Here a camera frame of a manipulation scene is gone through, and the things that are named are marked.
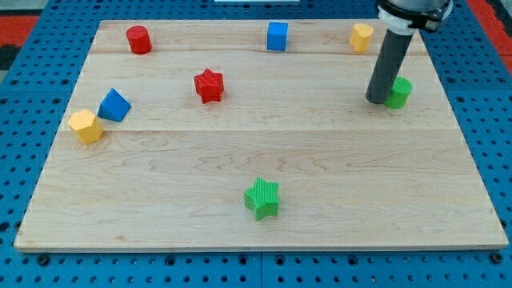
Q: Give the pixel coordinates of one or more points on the green star block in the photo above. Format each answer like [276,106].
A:
[262,199]

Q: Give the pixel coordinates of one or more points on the red star block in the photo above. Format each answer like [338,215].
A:
[209,86]

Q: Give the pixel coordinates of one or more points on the light wooden board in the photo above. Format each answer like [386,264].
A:
[171,176]

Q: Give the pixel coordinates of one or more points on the blue cube block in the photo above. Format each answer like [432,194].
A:
[276,36]

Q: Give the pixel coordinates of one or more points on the blue triangular block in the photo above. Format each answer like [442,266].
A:
[113,107]

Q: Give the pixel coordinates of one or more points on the yellow heart block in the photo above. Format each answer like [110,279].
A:
[361,36]

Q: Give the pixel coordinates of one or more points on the red cylinder block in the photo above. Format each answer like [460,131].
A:
[139,40]

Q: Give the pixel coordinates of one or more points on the green cylinder block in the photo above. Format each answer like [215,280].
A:
[399,93]

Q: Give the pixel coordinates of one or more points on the yellow hexagon block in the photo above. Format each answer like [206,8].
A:
[86,126]

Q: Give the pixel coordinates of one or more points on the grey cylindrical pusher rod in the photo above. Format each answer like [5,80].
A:
[392,52]

